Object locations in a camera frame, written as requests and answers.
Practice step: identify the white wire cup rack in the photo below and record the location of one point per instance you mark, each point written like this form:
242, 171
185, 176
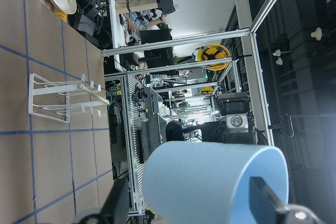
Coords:
58, 100

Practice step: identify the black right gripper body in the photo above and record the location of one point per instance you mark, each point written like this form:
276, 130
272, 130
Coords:
236, 127

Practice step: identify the blue plastic cup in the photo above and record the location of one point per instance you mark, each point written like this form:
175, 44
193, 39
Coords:
208, 182

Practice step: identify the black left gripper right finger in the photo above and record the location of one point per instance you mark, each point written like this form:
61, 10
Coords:
264, 204

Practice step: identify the yellow hard hat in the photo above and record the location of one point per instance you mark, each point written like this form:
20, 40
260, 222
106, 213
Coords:
212, 52

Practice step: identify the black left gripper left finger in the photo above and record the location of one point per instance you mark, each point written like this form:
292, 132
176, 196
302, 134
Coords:
116, 207

